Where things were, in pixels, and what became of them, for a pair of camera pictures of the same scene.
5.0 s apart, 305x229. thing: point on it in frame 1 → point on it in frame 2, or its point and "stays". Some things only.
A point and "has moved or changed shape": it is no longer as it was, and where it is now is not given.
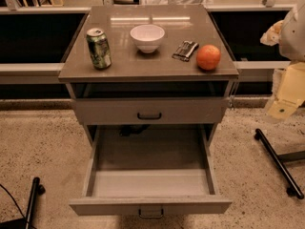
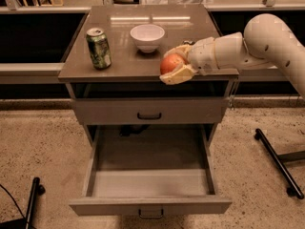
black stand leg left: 27,222 stays
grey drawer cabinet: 150,90 stays
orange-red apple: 208,57 has moved or changed shape
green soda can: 99,48 stays
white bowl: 147,37 stays
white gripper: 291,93 → 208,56
